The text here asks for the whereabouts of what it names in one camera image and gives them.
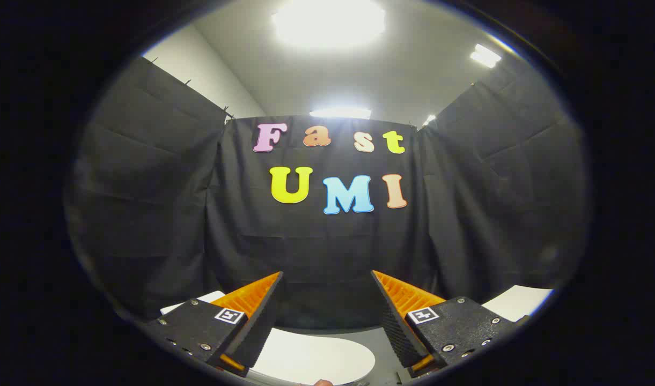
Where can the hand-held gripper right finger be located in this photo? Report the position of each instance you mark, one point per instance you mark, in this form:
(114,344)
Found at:
(394,321)

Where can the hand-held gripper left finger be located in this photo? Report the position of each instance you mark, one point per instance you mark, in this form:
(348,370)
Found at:
(263,321)

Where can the white toilet lid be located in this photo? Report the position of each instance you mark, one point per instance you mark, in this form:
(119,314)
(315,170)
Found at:
(316,356)

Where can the white toilet tank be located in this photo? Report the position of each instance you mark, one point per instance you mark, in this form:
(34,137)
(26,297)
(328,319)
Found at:
(212,296)

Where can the black backdrop cloth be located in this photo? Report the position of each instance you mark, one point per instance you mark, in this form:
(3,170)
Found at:
(327,252)

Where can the white drawer cabinet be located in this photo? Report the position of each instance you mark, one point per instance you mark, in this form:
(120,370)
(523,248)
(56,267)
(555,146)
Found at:
(517,303)

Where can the ceiling light panel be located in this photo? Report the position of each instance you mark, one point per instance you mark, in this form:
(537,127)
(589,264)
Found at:
(340,113)
(485,56)
(429,119)

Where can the large bright ceiling light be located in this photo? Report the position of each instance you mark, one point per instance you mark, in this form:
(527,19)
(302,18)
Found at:
(330,21)

